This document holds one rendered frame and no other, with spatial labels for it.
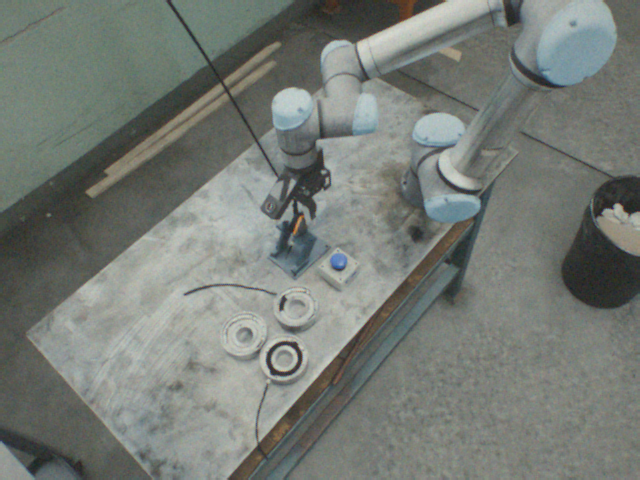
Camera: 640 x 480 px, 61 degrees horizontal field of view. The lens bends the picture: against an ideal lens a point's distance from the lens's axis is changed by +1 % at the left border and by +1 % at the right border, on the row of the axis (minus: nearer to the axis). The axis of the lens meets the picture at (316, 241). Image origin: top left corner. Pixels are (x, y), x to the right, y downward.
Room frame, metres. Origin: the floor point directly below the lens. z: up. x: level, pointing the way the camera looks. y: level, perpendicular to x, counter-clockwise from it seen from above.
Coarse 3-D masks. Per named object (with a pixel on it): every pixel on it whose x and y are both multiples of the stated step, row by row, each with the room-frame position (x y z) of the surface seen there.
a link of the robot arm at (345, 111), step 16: (336, 80) 0.81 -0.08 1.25; (352, 80) 0.81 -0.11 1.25; (336, 96) 0.77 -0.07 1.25; (352, 96) 0.76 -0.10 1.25; (368, 96) 0.75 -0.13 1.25; (320, 112) 0.73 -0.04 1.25; (336, 112) 0.73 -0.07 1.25; (352, 112) 0.72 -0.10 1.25; (368, 112) 0.72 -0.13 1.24; (320, 128) 0.71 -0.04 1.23; (336, 128) 0.71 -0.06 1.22; (352, 128) 0.71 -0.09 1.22; (368, 128) 0.71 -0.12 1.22
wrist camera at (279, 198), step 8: (280, 176) 0.74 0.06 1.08; (288, 176) 0.73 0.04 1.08; (296, 176) 0.73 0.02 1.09; (304, 176) 0.73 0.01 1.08; (280, 184) 0.72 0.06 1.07; (288, 184) 0.72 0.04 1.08; (296, 184) 0.71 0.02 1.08; (272, 192) 0.71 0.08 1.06; (280, 192) 0.71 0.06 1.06; (288, 192) 0.70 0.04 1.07; (296, 192) 0.71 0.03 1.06; (272, 200) 0.70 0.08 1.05; (280, 200) 0.69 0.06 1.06; (288, 200) 0.69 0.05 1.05; (264, 208) 0.69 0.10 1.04; (272, 208) 0.68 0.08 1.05; (280, 208) 0.68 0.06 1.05; (272, 216) 0.67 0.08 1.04; (280, 216) 0.67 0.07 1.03
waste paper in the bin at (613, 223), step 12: (600, 216) 1.01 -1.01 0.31; (612, 216) 1.01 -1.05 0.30; (624, 216) 1.00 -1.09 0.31; (636, 216) 0.98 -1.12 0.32; (612, 228) 0.94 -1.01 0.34; (624, 228) 0.93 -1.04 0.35; (636, 228) 0.95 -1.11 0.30; (612, 240) 0.90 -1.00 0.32; (624, 240) 0.89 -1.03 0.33; (636, 240) 0.88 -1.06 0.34; (636, 252) 0.84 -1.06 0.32
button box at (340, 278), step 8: (336, 248) 0.69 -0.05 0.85; (328, 256) 0.67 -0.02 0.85; (328, 264) 0.65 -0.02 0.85; (352, 264) 0.64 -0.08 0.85; (320, 272) 0.64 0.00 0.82; (328, 272) 0.63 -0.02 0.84; (336, 272) 0.62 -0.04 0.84; (344, 272) 0.62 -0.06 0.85; (352, 272) 0.62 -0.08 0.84; (328, 280) 0.62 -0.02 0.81; (336, 280) 0.60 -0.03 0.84; (344, 280) 0.60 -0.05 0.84; (352, 280) 0.62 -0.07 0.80; (336, 288) 0.61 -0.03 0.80; (344, 288) 0.60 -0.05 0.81
